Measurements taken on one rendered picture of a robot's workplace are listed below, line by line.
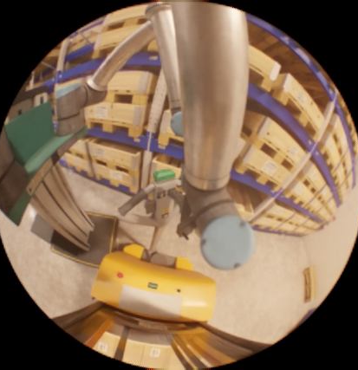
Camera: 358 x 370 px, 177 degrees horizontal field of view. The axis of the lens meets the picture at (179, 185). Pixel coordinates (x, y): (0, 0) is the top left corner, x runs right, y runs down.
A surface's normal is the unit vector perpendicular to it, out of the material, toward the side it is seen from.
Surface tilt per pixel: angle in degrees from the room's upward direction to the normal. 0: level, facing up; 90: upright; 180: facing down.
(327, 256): 90
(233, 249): 43
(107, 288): 0
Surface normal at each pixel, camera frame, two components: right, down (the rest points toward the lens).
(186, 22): -0.69, 0.58
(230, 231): -0.41, -0.43
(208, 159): -0.29, 0.75
